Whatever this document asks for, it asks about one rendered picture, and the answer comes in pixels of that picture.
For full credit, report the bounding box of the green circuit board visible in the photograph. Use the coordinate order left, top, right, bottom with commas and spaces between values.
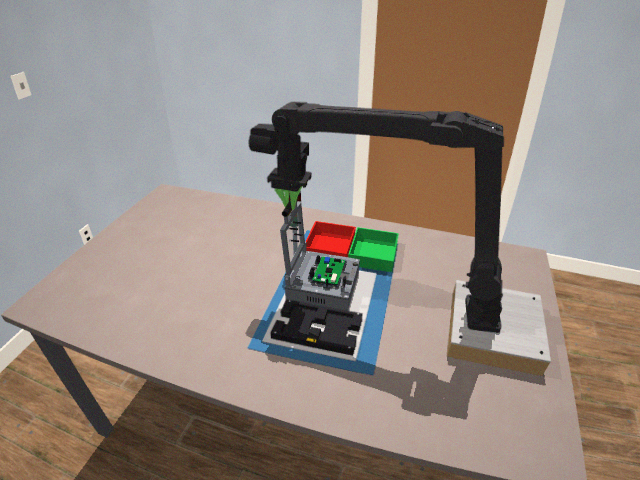
312, 257, 345, 284

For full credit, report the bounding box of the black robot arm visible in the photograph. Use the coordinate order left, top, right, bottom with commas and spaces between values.
249, 102, 504, 333

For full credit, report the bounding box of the green bin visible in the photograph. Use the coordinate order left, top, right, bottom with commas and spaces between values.
348, 227, 399, 272

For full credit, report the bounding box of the red open tray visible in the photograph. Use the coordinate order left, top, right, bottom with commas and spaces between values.
305, 221, 356, 257

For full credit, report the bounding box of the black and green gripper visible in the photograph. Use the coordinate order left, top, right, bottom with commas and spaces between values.
267, 156, 312, 210

